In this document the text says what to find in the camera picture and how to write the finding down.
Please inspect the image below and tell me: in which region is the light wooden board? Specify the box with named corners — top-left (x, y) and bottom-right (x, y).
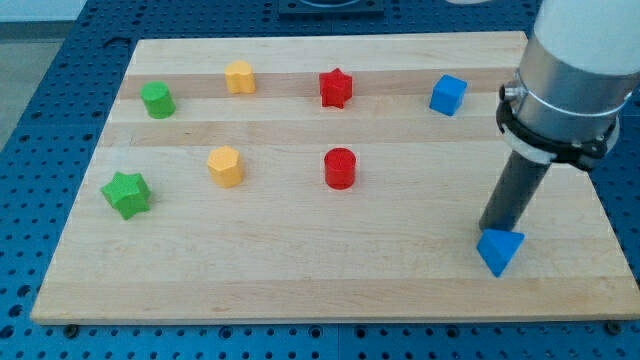
top-left (31, 32), bottom-right (639, 325)

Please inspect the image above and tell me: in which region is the yellow heart block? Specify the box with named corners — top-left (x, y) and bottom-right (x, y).
top-left (224, 60), bottom-right (256, 94)

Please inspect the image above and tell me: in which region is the yellow hexagon block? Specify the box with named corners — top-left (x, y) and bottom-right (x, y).
top-left (207, 146), bottom-right (243, 188)

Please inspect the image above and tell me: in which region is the green star block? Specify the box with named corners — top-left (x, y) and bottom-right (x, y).
top-left (100, 172), bottom-right (151, 220)

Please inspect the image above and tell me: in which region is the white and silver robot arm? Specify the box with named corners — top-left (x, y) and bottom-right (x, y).
top-left (496, 0), bottom-right (639, 171)

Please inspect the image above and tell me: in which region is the green cylinder block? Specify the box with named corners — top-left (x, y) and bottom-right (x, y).
top-left (140, 81), bottom-right (176, 119)

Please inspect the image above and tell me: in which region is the blue triangle block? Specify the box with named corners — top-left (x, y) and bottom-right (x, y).
top-left (476, 229), bottom-right (525, 277)

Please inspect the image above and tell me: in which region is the blue cube block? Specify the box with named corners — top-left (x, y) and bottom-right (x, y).
top-left (429, 74), bottom-right (468, 116)

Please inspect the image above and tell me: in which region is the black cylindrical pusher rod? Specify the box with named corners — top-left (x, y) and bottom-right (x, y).
top-left (479, 151), bottom-right (550, 231)

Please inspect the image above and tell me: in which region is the red cylinder block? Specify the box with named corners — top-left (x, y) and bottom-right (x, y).
top-left (324, 147), bottom-right (357, 190)

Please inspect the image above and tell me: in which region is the red star block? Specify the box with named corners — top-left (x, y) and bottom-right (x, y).
top-left (319, 68), bottom-right (353, 109)

